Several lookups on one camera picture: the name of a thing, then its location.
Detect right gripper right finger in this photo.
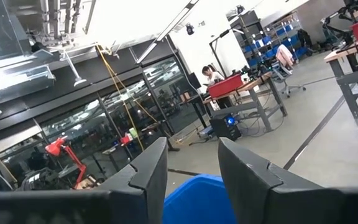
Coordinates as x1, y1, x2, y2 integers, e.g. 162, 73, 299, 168
218, 137, 358, 224

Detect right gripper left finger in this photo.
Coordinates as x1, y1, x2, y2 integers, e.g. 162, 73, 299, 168
0, 136, 170, 224

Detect blue plastic bin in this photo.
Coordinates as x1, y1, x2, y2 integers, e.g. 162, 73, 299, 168
162, 174, 239, 224

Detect small red box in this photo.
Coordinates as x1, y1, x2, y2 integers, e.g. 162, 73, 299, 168
120, 133, 134, 146

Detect black standing desk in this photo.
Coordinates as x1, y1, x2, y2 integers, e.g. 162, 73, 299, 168
102, 122, 180, 172
178, 93, 211, 129

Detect small wooden workbench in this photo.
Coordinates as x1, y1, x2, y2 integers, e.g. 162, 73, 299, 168
73, 175, 101, 191

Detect black computer tower blue fan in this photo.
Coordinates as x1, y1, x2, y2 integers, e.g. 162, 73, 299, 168
209, 114, 243, 142

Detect wooden workbench grey legs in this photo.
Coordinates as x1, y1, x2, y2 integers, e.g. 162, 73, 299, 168
203, 71, 289, 133
323, 38, 358, 120

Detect red desk lamp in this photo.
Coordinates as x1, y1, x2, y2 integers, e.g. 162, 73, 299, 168
44, 136, 88, 190

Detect grey office chair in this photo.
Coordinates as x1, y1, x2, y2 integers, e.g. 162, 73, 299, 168
271, 44, 308, 99

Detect person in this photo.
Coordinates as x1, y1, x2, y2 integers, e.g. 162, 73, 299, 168
201, 65, 227, 88

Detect pink jacket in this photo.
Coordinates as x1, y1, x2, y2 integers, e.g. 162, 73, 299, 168
275, 44, 295, 68

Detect black light stand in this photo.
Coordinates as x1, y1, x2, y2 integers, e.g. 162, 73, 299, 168
209, 27, 246, 79

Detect shelf with blue bins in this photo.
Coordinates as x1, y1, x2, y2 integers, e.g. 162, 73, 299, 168
229, 10, 311, 68

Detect long ceiling light strip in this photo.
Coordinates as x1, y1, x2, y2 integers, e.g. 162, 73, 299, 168
135, 0, 200, 65

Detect yellow hanging cable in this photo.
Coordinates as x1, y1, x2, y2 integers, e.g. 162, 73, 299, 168
104, 49, 199, 146
96, 44, 146, 152

